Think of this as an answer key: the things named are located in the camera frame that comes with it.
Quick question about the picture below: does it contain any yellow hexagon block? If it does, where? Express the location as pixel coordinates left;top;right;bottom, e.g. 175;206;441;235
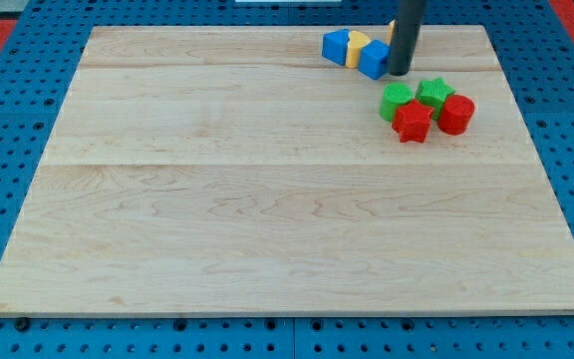
387;19;397;47

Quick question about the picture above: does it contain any wooden board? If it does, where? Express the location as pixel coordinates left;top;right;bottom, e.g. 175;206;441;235
0;25;574;318

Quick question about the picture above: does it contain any green cylinder block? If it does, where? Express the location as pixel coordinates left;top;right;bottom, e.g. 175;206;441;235
379;83;414;122

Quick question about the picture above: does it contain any red star block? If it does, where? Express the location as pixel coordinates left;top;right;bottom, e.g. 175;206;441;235
392;99;434;144

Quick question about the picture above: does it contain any blue half-round block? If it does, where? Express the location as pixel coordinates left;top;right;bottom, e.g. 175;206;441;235
321;29;349;66

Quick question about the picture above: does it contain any blue cube block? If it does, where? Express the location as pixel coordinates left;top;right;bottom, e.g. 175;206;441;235
358;40;390;80

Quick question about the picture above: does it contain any yellow heart block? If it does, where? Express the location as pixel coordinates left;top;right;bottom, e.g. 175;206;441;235
345;30;372;69

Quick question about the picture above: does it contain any green star block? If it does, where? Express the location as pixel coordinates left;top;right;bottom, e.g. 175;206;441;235
415;78;455;121

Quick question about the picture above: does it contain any red cylinder block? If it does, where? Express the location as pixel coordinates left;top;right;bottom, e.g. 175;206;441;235
437;95;475;136

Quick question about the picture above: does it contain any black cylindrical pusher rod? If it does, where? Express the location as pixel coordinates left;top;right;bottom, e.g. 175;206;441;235
388;0;428;77

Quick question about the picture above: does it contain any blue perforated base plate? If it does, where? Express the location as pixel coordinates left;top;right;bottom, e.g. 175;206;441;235
0;0;574;358

